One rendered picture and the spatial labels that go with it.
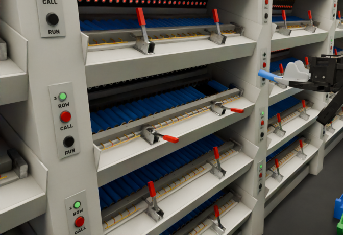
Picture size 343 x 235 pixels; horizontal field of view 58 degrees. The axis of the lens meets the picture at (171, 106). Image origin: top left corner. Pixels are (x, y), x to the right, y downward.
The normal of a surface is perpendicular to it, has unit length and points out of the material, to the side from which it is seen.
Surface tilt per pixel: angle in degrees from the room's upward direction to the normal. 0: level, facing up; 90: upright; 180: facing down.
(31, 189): 21
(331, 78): 90
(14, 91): 111
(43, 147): 90
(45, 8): 90
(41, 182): 90
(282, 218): 0
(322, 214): 0
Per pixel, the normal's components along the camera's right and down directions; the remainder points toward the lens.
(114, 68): 0.70, 0.48
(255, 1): -0.67, 0.22
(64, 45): 0.74, 0.14
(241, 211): 0.23, -0.85
